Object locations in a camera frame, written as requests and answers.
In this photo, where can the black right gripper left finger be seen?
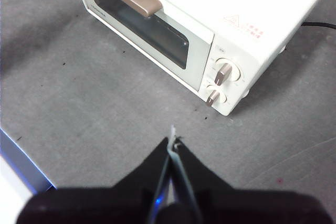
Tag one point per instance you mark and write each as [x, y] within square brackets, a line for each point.
[118, 205]

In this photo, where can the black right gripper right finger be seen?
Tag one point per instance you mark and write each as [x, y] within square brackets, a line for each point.
[249, 208]

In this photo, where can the oven temperature knob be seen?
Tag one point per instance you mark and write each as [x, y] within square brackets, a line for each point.
[223, 74]

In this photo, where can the oven timer knob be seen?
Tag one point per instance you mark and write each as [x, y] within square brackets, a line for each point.
[214, 98]

